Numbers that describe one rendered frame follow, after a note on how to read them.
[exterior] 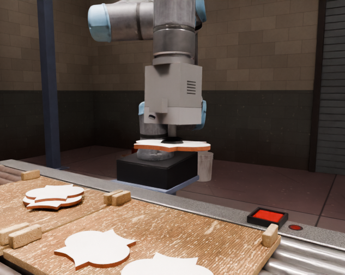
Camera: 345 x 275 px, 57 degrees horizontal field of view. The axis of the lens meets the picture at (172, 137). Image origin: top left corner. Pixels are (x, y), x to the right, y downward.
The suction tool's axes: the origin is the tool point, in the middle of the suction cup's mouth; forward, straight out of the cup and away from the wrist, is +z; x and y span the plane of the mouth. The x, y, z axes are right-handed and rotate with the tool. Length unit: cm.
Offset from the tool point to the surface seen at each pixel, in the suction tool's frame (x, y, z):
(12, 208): -10.8, -42.9, 17.8
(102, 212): 2.3, -23.6, 17.6
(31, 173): 5, -65, 14
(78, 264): -15.8, -6.3, 18.3
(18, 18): 213, -540, -165
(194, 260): -2.3, 7.3, 17.9
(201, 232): 8.8, 1.0, 17.9
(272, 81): 452, -177, -59
